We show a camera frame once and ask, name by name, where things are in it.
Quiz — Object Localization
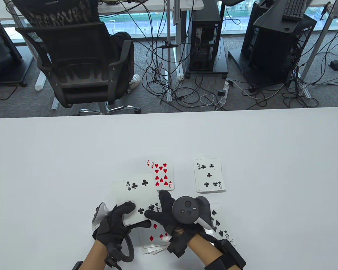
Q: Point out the black mesh office chair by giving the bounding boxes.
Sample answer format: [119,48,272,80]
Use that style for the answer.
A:
[15,22,143,116]

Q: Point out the black spades playing card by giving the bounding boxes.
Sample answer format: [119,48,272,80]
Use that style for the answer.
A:
[210,208,237,246]

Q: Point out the person's left forearm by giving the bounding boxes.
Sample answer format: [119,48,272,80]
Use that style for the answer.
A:
[83,240,110,270]

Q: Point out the black equipment cart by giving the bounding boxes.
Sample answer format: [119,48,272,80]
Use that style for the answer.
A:
[0,16,28,88]

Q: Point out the black keyboard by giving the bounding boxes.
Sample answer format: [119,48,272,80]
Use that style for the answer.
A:
[282,0,313,22]

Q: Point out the tangle of black cables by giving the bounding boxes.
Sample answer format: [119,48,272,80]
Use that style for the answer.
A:
[233,63,338,109]
[141,0,223,109]

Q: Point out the person's right forearm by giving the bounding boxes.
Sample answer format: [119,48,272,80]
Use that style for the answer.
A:
[186,233,224,270]

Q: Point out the person's left hand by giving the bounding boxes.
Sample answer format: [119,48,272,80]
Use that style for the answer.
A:
[93,202,152,248]

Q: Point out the white power strip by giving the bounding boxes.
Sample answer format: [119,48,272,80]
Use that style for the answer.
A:
[220,80,235,107]

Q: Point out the black wheeled computer stand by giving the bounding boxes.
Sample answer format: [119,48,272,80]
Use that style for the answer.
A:
[185,37,229,79]

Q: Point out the person's right hand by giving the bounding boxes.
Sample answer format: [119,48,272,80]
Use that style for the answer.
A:
[144,190,219,244]

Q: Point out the white cable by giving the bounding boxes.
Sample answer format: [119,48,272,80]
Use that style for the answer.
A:
[199,93,223,107]

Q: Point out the deck of playing cards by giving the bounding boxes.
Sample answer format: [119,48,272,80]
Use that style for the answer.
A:
[110,172,161,227]

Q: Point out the black wrist strap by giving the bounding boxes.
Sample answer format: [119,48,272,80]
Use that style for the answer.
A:
[204,257,228,270]

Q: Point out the large black computer case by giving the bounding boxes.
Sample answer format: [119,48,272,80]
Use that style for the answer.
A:
[247,13,318,86]

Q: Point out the aluminium frame leg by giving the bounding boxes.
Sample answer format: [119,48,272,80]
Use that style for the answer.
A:
[4,0,61,111]
[298,1,338,99]

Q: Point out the black computer tower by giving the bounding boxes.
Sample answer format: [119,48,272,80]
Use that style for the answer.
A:
[189,0,223,72]
[241,0,273,59]

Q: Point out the hearts card pile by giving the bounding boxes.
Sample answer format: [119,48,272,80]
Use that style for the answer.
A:
[150,159,175,191]

